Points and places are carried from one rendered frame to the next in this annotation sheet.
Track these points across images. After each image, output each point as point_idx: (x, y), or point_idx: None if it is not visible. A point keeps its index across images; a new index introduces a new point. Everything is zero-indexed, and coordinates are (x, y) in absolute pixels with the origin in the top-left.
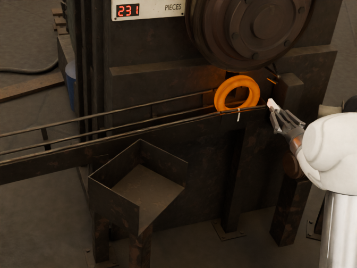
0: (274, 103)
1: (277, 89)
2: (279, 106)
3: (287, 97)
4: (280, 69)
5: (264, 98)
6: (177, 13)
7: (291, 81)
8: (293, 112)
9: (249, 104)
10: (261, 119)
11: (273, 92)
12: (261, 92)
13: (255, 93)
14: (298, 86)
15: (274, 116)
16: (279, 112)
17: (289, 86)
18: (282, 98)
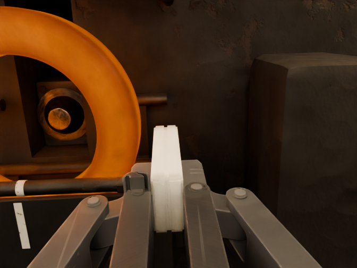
0: (169, 148)
1: (255, 116)
2: (199, 168)
3: (290, 140)
4: (270, 42)
5: (218, 165)
6: None
7: (313, 58)
8: (342, 234)
9: (92, 167)
10: (163, 251)
11: (248, 137)
12: (201, 139)
13: (107, 109)
14: (352, 74)
15: (77, 232)
16: (183, 212)
17: (293, 73)
18: (271, 147)
